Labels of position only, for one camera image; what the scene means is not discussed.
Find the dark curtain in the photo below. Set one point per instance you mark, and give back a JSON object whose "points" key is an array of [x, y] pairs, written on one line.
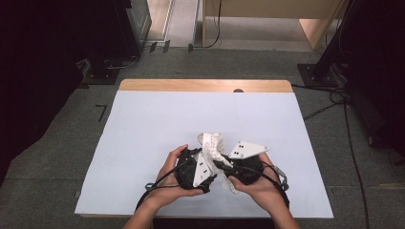
{"points": [[38, 79]]}

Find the white textured cloth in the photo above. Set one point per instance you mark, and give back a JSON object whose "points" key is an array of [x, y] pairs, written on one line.
{"points": [[211, 146]]}

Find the white table cover sheet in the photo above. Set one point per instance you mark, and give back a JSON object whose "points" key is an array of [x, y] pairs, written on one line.
{"points": [[254, 120]]}

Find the black stand base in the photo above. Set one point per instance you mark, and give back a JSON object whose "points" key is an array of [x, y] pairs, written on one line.
{"points": [[102, 74]]}

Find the black stand with base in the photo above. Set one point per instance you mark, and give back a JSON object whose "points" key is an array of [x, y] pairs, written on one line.
{"points": [[318, 74]]}

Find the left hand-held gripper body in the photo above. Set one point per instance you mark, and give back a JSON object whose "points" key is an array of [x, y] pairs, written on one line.
{"points": [[187, 171]]}

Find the black rail foot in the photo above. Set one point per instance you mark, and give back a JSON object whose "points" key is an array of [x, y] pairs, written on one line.
{"points": [[153, 47], [166, 46], [190, 48]]}

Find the aluminium frame rail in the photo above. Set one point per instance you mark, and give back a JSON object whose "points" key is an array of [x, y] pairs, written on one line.
{"points": [[197, 22], [168, 19]]}

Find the person's right hand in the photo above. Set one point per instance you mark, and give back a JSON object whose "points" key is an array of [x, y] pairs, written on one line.
{"points": [[267, 191]]}

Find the wooden table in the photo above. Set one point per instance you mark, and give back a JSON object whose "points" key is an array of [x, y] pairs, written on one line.
{"points": [[191, 85]]}

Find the person's left hand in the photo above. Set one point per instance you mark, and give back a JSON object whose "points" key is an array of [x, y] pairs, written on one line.
{"points": [[165, 187]]}

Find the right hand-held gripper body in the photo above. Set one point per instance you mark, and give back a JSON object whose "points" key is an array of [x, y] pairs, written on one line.
{"points": [[245, 168]]}

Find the dark glass cabinet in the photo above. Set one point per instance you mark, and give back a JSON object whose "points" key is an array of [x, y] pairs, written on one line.
{"points": [[137, 25]]}

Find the beige wooden desk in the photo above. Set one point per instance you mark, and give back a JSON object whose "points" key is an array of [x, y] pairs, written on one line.
{"points": [[254, 8]]}

